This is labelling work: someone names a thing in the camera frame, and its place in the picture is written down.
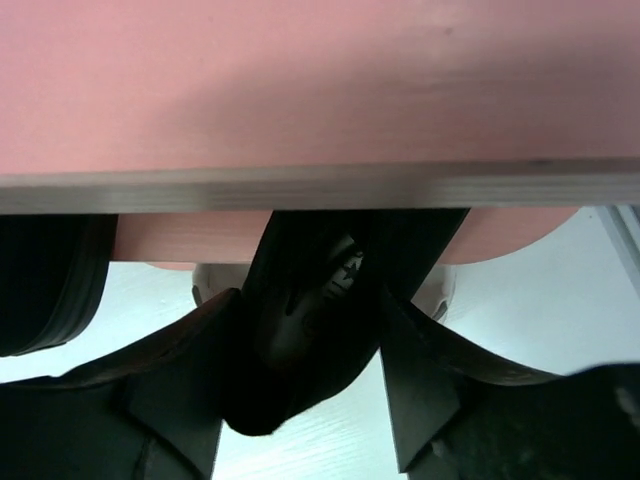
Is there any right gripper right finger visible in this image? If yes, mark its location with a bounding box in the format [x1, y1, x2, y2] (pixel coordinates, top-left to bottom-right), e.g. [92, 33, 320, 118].
[380, 293, 639, 479]

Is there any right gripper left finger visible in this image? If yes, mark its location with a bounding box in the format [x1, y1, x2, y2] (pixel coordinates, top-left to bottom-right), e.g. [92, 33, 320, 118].
[1, 289, 241, 479]

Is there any white sneaker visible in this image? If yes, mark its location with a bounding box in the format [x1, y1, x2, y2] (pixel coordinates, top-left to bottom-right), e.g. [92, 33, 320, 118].
[192, 264, 250, 306]
[412, 265, 456, 324]

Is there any black sneaker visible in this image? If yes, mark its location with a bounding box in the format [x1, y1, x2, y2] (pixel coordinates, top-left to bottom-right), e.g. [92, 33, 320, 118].
[1, 214, 118, 357]
[220, 208, 467, 436]

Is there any pink three-tier shoe shelf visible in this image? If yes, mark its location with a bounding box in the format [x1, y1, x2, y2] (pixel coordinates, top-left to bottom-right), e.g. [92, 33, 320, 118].
[1, 1, 639, 257]

